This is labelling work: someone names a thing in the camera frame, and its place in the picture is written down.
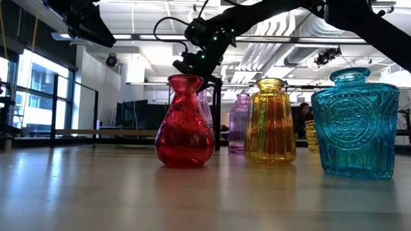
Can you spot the pink ribbed glass vase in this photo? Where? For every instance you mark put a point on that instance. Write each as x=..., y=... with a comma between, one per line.
x=237, y=125

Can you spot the black overhead light beam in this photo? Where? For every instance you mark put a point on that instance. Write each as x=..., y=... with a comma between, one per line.
x=273, y=39

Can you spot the teal embossed glass vase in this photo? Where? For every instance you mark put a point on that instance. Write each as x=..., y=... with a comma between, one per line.
x=354, y=128

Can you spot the black table edge frame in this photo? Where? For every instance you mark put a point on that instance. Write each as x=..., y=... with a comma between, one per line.
x=96, y=142

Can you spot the black computer monitor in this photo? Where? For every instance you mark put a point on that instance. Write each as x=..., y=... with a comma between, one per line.
x=131, y=114

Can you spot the large office window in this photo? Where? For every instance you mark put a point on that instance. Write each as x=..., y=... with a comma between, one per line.
x=41, y=106

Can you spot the small yellow diamond-cut vase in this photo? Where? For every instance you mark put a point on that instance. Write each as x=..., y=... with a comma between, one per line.
x=311, y=138

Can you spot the black ceiling camera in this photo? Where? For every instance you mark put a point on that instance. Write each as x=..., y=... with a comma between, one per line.
x=111, y=61
x=326, y=57

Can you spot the yellow ribbed glass vase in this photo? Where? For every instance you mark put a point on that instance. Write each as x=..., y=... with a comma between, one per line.
x=269, y=128

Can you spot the black metal shelf frame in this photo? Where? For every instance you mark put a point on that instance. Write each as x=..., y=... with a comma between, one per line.
x=55, y=112

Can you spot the pink cone glass vase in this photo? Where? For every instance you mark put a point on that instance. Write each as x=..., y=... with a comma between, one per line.
x=206, y=109

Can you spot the red bulb glass vase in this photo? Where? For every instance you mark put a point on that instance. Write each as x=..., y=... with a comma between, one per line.
x=184, y=134

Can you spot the light wooden shelf board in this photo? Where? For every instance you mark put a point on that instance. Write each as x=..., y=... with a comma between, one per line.
x=106, y=133

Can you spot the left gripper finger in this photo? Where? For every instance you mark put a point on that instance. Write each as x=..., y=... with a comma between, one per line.
x=93, y=29

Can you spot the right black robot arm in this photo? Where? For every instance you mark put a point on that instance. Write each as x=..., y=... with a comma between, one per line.
x=369, y=25

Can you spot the silver air duct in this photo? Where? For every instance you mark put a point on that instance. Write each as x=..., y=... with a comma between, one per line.
x=300, y=54

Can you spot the person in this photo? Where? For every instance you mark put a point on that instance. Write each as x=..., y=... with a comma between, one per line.
x=303, y=122

